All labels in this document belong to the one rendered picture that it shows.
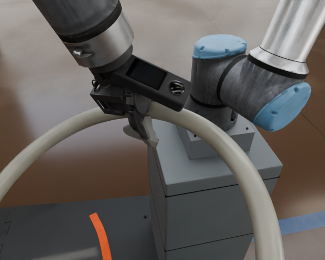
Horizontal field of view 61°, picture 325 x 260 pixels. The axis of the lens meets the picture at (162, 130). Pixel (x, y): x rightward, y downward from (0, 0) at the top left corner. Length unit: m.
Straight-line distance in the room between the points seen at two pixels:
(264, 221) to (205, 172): 0.57
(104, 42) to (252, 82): 0.44
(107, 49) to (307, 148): 2.21
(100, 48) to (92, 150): 1.90
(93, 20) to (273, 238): 0.31
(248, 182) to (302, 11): 0.44
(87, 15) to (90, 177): 1.77
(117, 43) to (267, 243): 0.29
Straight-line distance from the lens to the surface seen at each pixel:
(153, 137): 0.49
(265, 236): 0.34
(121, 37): 0.37
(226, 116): 0.89
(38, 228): 1.89
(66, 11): 0.34
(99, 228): 1.77
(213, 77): 0.78
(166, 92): 0.40
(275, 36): 0.71
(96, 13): 0.34
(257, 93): 0.71
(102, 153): 2.19
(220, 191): 0.96
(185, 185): 0.88
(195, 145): 0.89
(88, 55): 0.37
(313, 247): 1.90
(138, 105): 0.43
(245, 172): 0.37
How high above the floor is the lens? 1.52
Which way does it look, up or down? 40 degrees down
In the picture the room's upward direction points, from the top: straight up
